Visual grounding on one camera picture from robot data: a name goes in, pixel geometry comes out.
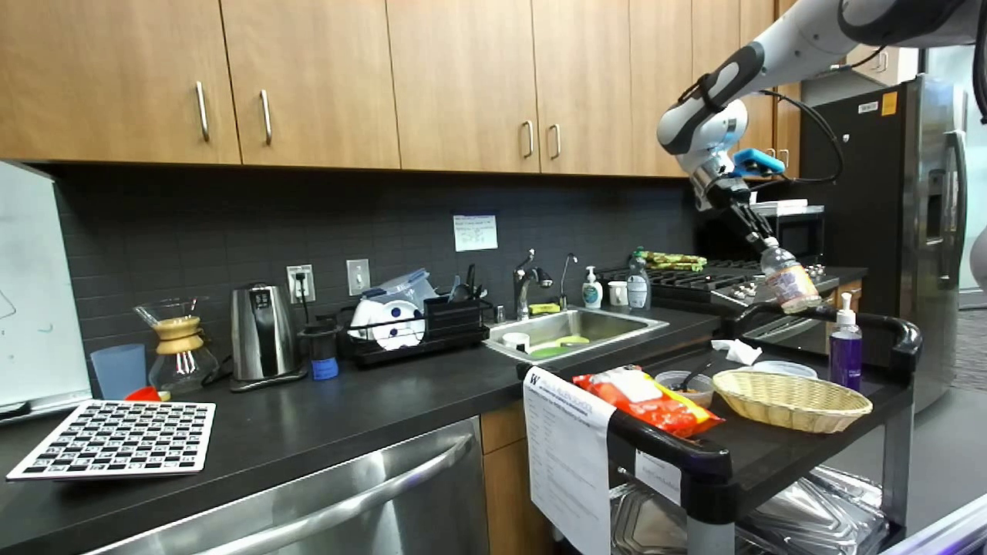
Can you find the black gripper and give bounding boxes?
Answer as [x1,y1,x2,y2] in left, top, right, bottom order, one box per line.
[699,167,780,250]

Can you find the clear bottle with orange label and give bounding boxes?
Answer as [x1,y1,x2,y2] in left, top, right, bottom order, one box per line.
[751,236,825,318]

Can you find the clear dish soap bottle green cap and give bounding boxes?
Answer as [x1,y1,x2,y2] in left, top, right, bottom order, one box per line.
[622,255,653,316]

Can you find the purple hand soap pump bottle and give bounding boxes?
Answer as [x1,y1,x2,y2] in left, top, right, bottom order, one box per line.
[825,290,865,396]

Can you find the stainless steel sink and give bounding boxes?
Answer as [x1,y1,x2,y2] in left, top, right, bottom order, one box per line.
[481,306,672,371]

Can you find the black microwave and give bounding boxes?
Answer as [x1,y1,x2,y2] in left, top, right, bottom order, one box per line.
[707,193,825,262]

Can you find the green oven mitts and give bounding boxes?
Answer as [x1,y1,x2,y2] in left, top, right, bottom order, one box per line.
[633,247,709,277]

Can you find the white crumpled tissue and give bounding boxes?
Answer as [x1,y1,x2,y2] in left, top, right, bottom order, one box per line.
[709,335,763,371]

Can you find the stainless steel refrigerator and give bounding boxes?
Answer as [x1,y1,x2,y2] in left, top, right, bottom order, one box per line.
[797,43,975,412]

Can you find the white soap dispenser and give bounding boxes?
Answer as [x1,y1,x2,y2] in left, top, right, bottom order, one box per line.
[575,262,608,316]

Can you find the woven wicker basket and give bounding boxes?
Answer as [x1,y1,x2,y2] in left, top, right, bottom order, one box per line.
[709,367,876,438]

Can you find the thin chrome tap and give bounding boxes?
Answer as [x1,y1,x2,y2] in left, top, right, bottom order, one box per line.
[557,253,584,309]

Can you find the orange snack package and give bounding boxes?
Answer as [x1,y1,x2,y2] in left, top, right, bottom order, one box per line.
[570,363,721,443]

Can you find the black utility cart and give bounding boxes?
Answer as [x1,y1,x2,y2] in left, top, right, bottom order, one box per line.
[603,306,926,555]

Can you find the chrome faucet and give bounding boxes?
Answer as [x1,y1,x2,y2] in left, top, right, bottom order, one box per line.
[507,247,554,320]

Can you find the white paper sheet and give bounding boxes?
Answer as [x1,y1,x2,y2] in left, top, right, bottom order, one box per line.
[518,363,616,555]

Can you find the black dish rack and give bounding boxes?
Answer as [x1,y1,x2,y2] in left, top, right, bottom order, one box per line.
[340,269,492,371]

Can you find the wooden lower cabinet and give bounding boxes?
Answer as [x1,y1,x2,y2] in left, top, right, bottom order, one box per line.
[475,402,557,555]

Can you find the pale lilac board edge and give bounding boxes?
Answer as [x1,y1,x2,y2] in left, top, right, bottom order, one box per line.
[881,492,987,555]

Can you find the wooden upper cabinets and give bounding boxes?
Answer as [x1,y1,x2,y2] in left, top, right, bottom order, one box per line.
[0,0,805,182]

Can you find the small blue cup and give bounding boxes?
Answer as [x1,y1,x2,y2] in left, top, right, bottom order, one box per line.
[306,351,343,387]

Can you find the stainless steel kettle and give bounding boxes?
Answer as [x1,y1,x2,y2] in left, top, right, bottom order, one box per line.
[225,284,308,396]

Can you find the stainless steel dishwasher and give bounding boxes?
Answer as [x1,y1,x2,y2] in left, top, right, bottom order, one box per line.
[85,412,491,555]

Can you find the glass pour-over coffee maker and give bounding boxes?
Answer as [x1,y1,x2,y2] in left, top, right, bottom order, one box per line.
[132,295,223,402]

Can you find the black and white grid trivet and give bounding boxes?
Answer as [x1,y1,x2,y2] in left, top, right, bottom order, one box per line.
[2,397,220,483]

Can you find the whiteboard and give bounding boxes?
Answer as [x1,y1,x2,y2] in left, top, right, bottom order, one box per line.
[0,156,94,419]

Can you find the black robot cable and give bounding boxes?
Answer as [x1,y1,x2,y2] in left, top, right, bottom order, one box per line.
[757,87,847,191]

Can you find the white wall note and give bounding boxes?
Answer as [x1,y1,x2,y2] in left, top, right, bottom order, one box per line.
[450,214,501,255]

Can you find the white wall outlet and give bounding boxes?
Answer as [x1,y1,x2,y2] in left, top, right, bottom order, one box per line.
[282,262,316,306]
[343,255,374,298]

